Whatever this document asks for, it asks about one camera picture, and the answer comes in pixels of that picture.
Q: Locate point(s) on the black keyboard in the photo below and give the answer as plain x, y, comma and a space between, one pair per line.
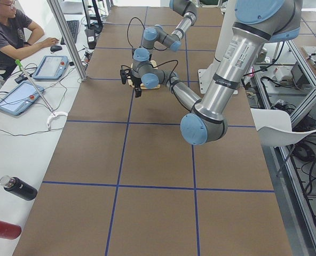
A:
73, 26

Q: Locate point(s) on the near blue teach pendant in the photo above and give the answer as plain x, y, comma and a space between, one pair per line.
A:
18, 100

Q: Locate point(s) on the cream long-sleeve graphic shirt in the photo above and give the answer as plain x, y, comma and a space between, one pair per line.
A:
154, 64

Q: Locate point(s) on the blue teach pendant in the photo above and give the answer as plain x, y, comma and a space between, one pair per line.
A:
18, 100
51, 68

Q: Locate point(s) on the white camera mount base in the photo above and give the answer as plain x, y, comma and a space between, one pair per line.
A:
225, 37

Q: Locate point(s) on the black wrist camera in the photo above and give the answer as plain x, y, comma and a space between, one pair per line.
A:
125, 75

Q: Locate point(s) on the black computer mouse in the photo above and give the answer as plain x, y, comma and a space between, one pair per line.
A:
55, 48

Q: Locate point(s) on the aluminium frame post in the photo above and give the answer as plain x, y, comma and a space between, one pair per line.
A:
65, 31

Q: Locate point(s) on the white plastic chair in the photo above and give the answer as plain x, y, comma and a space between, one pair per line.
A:
275, 130

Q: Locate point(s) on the robot arm grey silver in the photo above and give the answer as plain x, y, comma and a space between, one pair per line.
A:
171, 41
256, 23

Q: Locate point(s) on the red bottle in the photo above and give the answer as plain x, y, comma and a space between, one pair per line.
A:
9, 230

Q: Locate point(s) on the reacher grabber stick green handle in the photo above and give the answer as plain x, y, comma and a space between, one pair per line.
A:
53, 113

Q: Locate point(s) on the far blue teach pendant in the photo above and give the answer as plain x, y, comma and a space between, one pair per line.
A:
51, 68

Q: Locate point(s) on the seated man in grey shirt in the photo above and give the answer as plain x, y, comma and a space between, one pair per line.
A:
19, 37

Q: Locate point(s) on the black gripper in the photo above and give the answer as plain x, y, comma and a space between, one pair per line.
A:
137, 86

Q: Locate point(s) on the black water bottle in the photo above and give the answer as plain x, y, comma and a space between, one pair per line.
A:
16, 186

